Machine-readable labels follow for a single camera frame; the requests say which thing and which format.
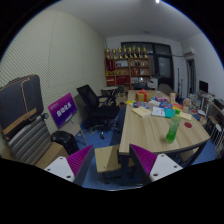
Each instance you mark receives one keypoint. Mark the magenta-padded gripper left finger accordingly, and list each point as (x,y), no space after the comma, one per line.
(58,166)

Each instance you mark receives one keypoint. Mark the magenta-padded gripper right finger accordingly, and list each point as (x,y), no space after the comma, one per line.
(165,165)

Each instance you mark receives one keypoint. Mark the green drink bottle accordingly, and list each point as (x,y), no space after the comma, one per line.
(173,128)

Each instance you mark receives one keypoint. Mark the brown cardboard box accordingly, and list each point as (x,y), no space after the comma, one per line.
(53,151)

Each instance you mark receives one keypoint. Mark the black bag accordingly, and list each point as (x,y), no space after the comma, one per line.
(65,141)

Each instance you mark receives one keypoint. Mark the silver ribbed suitcase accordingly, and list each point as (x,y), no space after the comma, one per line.
(28,140)

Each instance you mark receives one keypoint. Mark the wooden chair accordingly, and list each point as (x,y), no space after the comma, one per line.
(106,158)

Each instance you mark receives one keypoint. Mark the white booklet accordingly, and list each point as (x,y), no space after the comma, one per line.
(158,112)

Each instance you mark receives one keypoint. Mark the purple sign board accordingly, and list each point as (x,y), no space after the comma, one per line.
(62,110)

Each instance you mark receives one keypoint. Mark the cream booklet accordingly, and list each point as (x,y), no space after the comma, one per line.
(141,112)

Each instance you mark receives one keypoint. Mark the orange book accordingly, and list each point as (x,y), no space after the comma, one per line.
(177,106)

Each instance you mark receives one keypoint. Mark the white round stool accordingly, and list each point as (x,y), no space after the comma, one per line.
(217,128)

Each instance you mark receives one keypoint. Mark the pink flowers in white pot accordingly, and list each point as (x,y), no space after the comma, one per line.
(187,104)

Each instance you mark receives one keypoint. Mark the pink tissue box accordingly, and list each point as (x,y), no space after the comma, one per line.
(161,99)

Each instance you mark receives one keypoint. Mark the black office chair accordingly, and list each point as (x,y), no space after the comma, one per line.
(96,111)

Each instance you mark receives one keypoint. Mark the tan standing card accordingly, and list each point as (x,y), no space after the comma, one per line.
(172,97)

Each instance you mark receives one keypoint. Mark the yellow gift box red ribbon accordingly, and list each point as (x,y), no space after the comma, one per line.
(141,96)

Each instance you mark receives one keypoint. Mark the grey office chair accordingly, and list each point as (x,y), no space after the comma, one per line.
(165,89)

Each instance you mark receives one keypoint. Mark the dark suitcase with tan trim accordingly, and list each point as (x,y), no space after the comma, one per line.
(20,100)

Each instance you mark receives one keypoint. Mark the black tripod stand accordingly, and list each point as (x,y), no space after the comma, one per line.
(180,83)

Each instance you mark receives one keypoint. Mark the black computer monitor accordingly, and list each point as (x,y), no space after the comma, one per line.
(203,86)

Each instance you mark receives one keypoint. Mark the small white side table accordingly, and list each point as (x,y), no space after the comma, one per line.
(109,88)

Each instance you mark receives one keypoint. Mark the wooden shelf unit with trophies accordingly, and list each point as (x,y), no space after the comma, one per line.
(128,71)

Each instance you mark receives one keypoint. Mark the white air conditioner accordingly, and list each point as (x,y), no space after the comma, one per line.
(189,52)

